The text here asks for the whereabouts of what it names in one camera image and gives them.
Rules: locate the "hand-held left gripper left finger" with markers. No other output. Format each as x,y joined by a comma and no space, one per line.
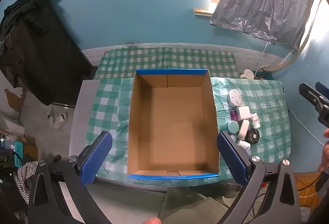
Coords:
96,159

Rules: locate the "white oval case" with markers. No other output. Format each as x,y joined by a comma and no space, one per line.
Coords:
243,128

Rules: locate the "white octagonal box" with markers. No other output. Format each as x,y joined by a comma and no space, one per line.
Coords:
234,97

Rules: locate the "white round disc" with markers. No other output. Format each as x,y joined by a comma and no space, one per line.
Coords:
248,74

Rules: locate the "grey plastic sheet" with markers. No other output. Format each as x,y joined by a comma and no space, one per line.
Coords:
264,2

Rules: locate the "olive green trousers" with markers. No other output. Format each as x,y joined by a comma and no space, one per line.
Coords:
190,206

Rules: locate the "striped cloth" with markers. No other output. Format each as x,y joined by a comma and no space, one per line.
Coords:
24,177

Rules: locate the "small-check green cloth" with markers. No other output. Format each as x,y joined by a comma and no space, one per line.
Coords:
154,59

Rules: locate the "white charger adapter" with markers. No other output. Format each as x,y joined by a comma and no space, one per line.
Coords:
243,112

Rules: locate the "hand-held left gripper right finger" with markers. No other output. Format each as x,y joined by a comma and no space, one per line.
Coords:
232,159

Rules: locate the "pink and gold lighter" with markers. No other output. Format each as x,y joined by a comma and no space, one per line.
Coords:
234,115

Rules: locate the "white sandal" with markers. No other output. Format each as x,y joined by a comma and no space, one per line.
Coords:
57,119

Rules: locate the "brown cardboard carton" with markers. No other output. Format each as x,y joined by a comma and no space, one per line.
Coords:
31,153

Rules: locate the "teal box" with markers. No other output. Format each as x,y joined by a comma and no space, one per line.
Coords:
18,152

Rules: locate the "small white bottle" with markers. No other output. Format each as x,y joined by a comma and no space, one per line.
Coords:
243,144

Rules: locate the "white bottle with orange label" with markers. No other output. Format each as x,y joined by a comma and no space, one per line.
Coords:
255,120

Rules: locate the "person's right hand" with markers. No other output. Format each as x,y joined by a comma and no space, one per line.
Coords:
325,154

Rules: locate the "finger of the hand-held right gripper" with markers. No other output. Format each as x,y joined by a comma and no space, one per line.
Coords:
322,88
309,96

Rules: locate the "large-check green plastic tablecloth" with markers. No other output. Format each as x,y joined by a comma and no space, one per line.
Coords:
108,110

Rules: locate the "blue-edged cardboard box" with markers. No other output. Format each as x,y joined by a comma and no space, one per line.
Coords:
174,123

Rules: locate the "wooden strip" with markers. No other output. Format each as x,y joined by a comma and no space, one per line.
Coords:
201,12

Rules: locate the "black round fan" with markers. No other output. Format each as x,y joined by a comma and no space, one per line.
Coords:
252,135

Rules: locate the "teal round tin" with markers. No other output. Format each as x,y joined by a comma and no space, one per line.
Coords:
233,126

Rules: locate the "person's left hand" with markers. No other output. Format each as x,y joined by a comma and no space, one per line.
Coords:
152,221

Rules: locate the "black clothes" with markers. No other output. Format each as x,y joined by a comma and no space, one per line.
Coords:
38,46

